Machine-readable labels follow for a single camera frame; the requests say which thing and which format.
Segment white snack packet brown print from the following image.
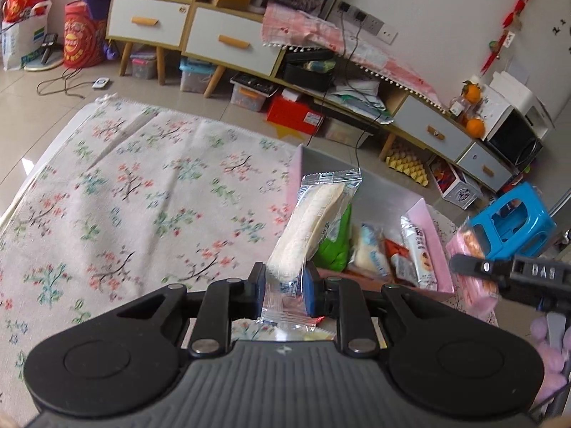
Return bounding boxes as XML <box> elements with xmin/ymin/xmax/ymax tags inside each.
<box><xmin>400</xmin><ymin>215</ymin><xmax>439</xmax><ymax>290</ymax></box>

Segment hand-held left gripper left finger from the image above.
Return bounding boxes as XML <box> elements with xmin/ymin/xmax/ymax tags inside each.
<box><xmin>117</xmin><ymin>262</ymin><xmax>267</xmax><ymax>358</ymax></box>

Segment red hanging decoration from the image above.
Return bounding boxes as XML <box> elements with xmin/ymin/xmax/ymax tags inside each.
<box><xmin>482</xmin><ymin>0</ymin><xmax>547</xmax><ymax>74</ymax></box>

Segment large white drawer orange handle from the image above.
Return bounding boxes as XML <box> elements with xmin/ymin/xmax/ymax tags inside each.
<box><xmin>185</xmin><ymin>6</ymin><xmax>286</xmax><ymax>76</ymax></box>
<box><xmin>107</xmin><ymin>0</ymin><xmax>190</xmax><ymax>50</ymax></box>

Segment black floor cable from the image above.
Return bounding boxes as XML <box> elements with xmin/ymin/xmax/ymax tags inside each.
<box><xmin>36</xmin><ymin>69</ymin><xmax>96</xmax><ymax>99</ymax></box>

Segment black handheld device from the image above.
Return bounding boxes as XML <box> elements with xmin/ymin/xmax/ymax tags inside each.
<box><xmin>40</xmin><ymin>32</ymin><xmax>61</xmax><ymax>65</ymax></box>

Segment yellow egg tray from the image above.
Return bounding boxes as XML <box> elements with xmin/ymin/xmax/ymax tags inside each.
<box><xmin>386</xmin><ymin>145</ymin><xmax>431</xmax><ymax>185</ymax></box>

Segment small grey drawer orange handle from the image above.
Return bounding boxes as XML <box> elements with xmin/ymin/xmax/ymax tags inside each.
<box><xmin>457</xmin><ymin>143</ymin><xmax>518</xmax><ymax>190</ymax></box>

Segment red gift bag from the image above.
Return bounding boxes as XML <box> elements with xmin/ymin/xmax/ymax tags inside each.
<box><xmin>2</xmin><ymin>0</ymin><xmax>47</xmax><ymax>23</ymax></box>

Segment green snack packet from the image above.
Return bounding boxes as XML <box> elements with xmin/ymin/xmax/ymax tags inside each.
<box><xmin>312</xmin><ymin>203</ymin><xmax>354</xmax><ymax>272</ymax></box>

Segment blue plastic stool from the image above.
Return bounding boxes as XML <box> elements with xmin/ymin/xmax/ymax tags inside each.
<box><xmin>468</xmin><ymin>182</ymin><xmax>558</xmax><ymax>261</ymax></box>

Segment clear bread packet blue label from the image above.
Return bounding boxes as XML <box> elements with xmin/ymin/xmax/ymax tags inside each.
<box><xmin>258</xmin><ymin>168</ymin><xmax>363</xmax><ymax>326</ymax></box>

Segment small clear storage box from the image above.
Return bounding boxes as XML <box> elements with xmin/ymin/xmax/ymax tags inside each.
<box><xmin>131</xmin><ymin>51</ymin><xmax>158</xmax><ymax>81</ymax></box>

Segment white paper shopping bag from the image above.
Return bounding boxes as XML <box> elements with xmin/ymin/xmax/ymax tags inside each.
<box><xmin>0</xmin><ymin>0</ymin><xmax>50</xmax><ymax>72</ymax></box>

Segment tall wooden sideboard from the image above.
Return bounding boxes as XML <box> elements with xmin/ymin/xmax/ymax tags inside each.
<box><xmin>105</xmin><ymin>0</ymin><xmax>358</xmax><ymax>99</ymax></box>

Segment microwave oven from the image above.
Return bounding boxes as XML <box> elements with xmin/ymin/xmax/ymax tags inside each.
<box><xmin>484</xmin><ymin>107</ymin><xmax>547</xmax><ymax>172</ymax></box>

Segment clear storage box black lid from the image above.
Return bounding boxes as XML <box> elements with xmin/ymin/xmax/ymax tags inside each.
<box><xmin>229</xmin><ymin>73</ymin><xmax>277</xmax><ymax>112</ymax></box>

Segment red flat box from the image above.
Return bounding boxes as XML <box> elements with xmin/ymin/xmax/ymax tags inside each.
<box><xmin>267</xmin><ymin>93</ymin><xmax>326</xmax><ymax>137</ymax></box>

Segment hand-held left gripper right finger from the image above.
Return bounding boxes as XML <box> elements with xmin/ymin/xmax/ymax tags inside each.
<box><xmin>302</xmin><ymin>262</ymin><xmax>451</xmax><ymax>358</ymax></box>

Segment white round scale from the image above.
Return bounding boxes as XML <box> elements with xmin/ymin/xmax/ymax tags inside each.
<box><xmin>24</xmin><ymin>51</ymin><xmax>65</xmax><ymax>72</ymax></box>

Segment floral tablecloth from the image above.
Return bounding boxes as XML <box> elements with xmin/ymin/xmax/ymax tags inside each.
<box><xmin>0</xmin><ymin>96</ymin><xmax>500</xmax><ymax>411</ymax></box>

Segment orange and silver snack packet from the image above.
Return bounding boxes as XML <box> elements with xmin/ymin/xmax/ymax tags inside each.
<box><xmin>384</xmin><ymin>238</ymin><xmax>418</xmax><ymax>285</ymax></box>

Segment black storage case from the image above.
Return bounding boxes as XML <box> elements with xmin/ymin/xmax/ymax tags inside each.
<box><xmin>283</xmin><ymin>49</ymin><xmax>337</xmax><ymax>90</ymax></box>

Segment pile of papers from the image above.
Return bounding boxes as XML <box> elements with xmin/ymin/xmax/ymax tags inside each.
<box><xmin>330</xmin><ymin>78</ymin><xmax>395</xmax><ymax>126</ymax></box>

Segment pink patterned cloth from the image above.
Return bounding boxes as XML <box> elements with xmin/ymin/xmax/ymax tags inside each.
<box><xmin>262</xmin><ymin>2</ymin><xmax>449</xmax><ymax>112</ymax></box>

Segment low wooden cabinet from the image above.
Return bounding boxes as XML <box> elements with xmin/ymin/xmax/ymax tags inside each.
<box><xmin>272</xmin><ymin>45</ymin><xmax>520</xmax><ymax>192</ymax></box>

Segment blue lid storage box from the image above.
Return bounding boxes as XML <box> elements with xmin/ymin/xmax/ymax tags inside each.
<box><xmin>179</xmin><ymin>58</ymin><xmax>215</xmax><ymax>94</ymax></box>

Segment red round bag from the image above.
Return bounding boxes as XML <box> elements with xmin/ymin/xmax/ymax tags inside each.
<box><xmin>62</xmin><ymin>0</ymin><xmax>108</xmax><ymax>70</ymax></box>

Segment pink fluffy cloth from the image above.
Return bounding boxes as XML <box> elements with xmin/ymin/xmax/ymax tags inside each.
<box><xmin>529</xmin><ymin>314</ymin><xmax>571</xmax><ymax>406</ymax></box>

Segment white patterned box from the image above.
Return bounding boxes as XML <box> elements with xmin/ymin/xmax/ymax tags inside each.
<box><xmin>430</xmin><ymin>156</ymin><xmax>485</xmax><ymax>210</ymax></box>

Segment wall sockets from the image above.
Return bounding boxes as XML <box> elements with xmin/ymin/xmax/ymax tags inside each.
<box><xmin>337</xmin><ymin>1</ymin><xmax>398</xmax><ymax>43</ymax></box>

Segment pink cardboard box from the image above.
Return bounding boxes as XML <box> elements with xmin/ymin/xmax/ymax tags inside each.
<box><xmin>285</xmin><ymin>144</ymin><xmax>456</xmax><ymax>306</ymax></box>

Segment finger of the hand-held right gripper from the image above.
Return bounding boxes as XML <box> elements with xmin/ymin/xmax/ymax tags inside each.
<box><xmin>450</xmin><ymin>253</ymin><xmax>514</xmax><ymax>288</ymax></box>

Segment pink clear ring snack packet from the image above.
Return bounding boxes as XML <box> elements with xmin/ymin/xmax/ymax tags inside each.
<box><xmin>446</xmin><ymin>227</ymin><xmax>500</xmax><ymax>317</ymax></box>

